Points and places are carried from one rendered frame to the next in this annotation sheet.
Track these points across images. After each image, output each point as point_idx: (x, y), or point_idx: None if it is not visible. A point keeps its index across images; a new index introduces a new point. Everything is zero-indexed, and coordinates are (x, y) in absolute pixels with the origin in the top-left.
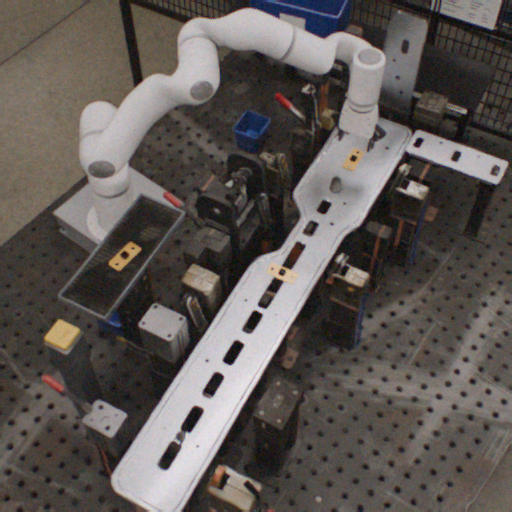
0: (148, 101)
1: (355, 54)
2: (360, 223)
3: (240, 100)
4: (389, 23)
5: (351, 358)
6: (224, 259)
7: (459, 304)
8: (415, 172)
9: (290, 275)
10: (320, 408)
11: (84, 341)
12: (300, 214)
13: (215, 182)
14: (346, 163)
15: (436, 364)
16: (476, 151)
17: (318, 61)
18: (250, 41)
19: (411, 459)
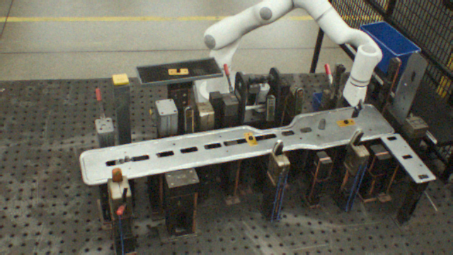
0: (245, 15)
1: (362, 44)
2: (316, 148)
3: None
4: (409, 57)
5: (263, 224)
6: (229, 115)
7: (352, 247)
8: (376, 150)
9: (253, 142)
10: (222, 231)
11: (128, 91)
12: (289, 125)
13: (252, 74)
14: (340, 121)
15: None
16: (422, 162)
17: (335, 32)
18: (302, 0)
19: None
